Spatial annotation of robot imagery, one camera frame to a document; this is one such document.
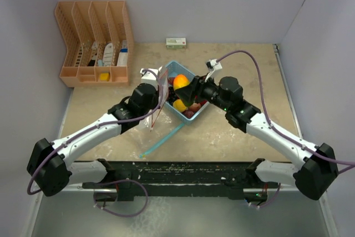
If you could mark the small green white box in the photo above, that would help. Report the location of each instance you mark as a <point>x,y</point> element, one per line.
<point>175,43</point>

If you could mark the white blue tube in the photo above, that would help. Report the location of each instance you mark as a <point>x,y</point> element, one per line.
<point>123,55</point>

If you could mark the clear zip top bag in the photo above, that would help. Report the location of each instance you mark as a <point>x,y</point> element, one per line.
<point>158,78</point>

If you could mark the black white card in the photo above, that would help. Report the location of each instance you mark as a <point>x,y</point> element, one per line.
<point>93,55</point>

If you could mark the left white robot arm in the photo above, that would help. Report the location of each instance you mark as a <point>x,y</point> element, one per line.
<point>54,165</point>

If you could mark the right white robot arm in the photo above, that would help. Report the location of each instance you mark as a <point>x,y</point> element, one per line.
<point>311,168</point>

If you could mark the yellow lemon toy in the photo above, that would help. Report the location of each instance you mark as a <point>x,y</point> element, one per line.
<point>179,105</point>

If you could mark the orange desk organizer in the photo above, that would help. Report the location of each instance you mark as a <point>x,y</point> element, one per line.
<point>99,41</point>

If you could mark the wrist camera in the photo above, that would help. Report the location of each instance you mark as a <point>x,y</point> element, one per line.
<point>151,76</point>
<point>214,67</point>

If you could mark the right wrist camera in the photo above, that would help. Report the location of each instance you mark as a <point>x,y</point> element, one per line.
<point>214,67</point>

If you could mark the yellow sponge block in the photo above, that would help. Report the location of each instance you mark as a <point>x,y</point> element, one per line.
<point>104,77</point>

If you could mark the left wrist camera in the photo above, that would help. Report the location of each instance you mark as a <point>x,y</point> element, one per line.
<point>151,76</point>

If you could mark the brown onion toy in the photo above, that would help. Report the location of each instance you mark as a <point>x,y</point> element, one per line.
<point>195,107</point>

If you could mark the white patterned pouch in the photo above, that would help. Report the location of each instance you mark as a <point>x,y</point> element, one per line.
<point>106,59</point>

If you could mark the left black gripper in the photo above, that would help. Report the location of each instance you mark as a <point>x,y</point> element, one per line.
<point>155,96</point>

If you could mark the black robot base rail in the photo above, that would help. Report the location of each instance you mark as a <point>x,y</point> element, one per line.
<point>232,180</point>

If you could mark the black grapes toy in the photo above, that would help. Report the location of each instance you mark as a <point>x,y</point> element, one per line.
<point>172,97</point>

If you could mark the blue plastic basket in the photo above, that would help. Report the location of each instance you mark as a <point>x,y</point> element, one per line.
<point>174,68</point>

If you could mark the mango toy fruit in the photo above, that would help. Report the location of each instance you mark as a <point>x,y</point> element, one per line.
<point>183,89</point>

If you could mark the red grapes toy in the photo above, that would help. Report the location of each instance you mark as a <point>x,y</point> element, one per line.
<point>171,81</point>

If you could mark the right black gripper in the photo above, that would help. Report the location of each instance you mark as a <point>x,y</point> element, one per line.
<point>197,86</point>

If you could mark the teal plastic strip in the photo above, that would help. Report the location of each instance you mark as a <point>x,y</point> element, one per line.
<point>162,141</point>

